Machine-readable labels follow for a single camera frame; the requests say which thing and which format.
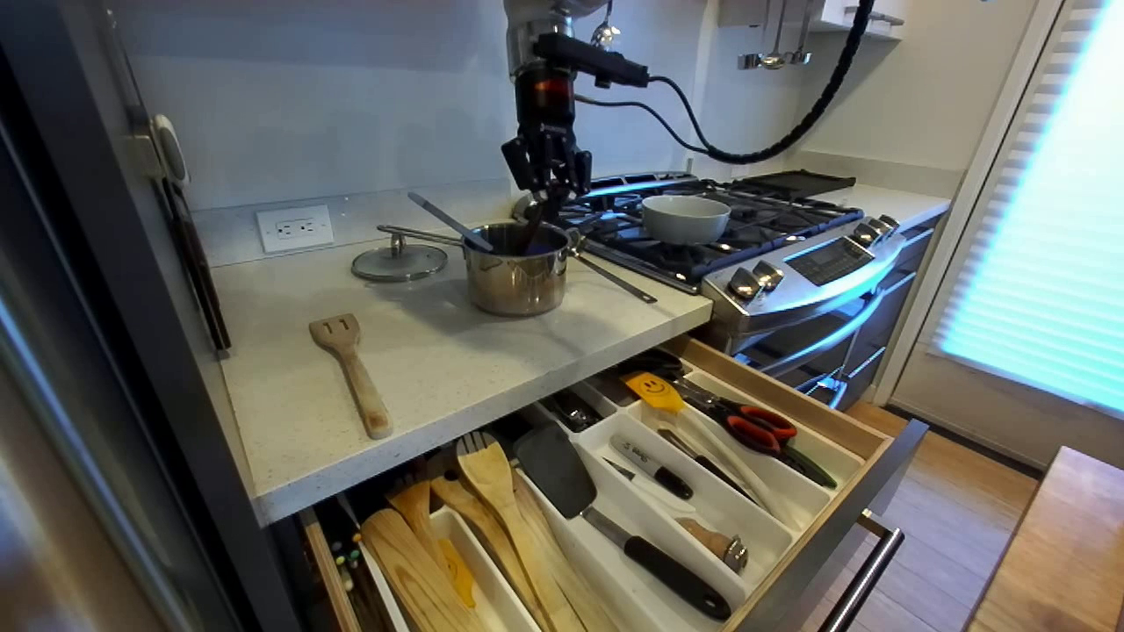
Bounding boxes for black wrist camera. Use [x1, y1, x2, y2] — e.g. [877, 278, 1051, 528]
[531, 30, 654, 90]

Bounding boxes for steel stove drawer handle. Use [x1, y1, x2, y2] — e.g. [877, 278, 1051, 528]
[795, 336, 893, 397]

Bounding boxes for stainless steel gas stove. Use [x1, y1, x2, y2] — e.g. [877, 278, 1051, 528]
[557, 164, 952, 414]

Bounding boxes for white bowl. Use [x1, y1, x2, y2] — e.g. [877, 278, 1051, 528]
[637, 188, 734, 248]

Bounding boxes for steel oven door handle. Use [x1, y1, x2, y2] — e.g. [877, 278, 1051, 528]
[741, 268, 928, 360]

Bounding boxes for dark refrigerator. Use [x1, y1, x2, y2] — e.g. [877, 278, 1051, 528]
[0, 0, 296, 632]

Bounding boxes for wooden kitchen drawer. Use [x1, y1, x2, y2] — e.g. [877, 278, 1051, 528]
[296, 333, 935, 632]

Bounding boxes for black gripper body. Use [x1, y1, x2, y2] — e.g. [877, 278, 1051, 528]
[502, 61, 591, 161]

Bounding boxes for wooden handled steel tool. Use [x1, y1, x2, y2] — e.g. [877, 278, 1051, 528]
[676, 515, 752, 576]

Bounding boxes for wooden slotted spatula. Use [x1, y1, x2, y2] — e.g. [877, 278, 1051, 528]
[304, 309, 396, 442]

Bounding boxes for forked wooden spatula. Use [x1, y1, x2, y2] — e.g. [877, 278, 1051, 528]
[452, 429, 591, 632]

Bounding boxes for hanging steel ladle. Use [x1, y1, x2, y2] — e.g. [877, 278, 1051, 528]
[784, 0, 817, 67]
[734, 0, 791, 74]

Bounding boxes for white wall outlet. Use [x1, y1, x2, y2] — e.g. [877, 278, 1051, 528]
[254, 204, 342, 255]

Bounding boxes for yellow smiley spatula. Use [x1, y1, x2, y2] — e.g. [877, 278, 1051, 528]
[623, 367, 784, 521]

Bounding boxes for wooden table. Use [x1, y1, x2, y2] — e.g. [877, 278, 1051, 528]
[964, 442, 1124, 632]

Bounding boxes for white window blind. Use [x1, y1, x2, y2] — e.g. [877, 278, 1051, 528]
[928, 0, 1124, 426]

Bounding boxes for steel pot with long handle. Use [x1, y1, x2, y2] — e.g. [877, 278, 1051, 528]
[461, 221, 659, 322]

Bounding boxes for orange and black scissors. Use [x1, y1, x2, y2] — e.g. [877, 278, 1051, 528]
[672, 373, 843, 491]

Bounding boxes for black hanging strap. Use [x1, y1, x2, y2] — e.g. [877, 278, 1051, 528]
[154, 171, 234, 360]

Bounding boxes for glass pot lid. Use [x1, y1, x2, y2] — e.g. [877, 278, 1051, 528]
[348, 223, 452, 288]

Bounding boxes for black stove griddle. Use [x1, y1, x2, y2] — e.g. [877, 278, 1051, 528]
[734, 164, 859, 204]

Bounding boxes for wooden spoon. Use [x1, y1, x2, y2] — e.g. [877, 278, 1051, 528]
[432, 470, 555, 632]
[356, 501, 471, 632]

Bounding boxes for white wall hook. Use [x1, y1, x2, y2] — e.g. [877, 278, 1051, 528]
[118, 109, 188, 185]

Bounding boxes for white utensil tray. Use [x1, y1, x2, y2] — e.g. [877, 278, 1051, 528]
[348, 365, 870, 632]

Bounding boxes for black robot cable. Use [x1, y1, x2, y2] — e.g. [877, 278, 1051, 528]
[574, 0, 877, 170]

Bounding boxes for black spatula turner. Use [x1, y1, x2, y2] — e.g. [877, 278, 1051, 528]
[510, 419, 738, 625]

